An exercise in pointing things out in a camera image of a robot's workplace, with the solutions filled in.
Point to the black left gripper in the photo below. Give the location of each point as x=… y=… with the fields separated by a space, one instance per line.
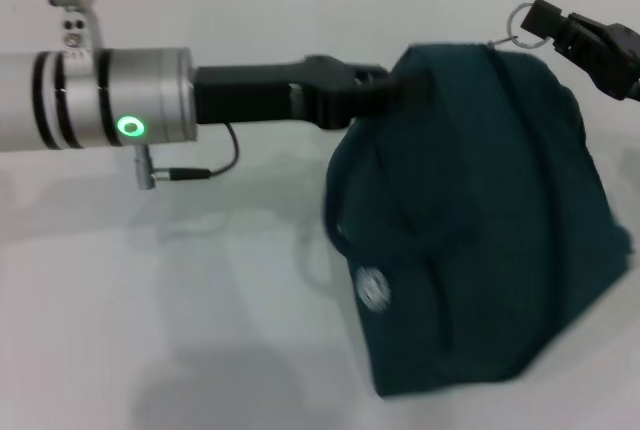
x=280 y=92

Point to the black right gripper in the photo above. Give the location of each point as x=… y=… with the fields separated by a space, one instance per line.
x=620 y=62

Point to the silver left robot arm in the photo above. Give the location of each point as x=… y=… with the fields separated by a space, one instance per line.
x=95 y=95

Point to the dark teal insulated lunch bag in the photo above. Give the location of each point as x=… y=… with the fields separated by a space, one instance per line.
x=475 y=230

